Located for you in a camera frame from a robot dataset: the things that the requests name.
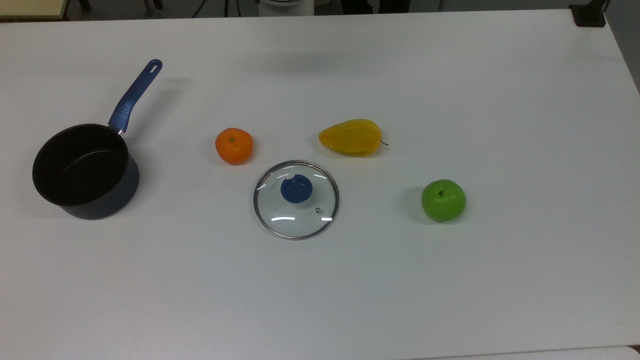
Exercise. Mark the glass lid with blue knob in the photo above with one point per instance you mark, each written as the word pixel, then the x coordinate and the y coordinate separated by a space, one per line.
pixel 296 189

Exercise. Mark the yellow toy starfruit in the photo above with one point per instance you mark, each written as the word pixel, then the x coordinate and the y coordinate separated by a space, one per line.
pixel 351 137

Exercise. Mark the orange toy mandarin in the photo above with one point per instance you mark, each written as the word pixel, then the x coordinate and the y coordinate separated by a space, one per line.
pixel 234 146

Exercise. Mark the green toy apple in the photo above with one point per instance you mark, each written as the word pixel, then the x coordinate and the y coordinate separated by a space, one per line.
pixel 443 201

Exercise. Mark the black table clamp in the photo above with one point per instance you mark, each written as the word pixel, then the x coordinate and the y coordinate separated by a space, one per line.
pixel 589 16

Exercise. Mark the yellowish wooden table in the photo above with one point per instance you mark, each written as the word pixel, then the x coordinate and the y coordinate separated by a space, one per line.
pixel 30 9

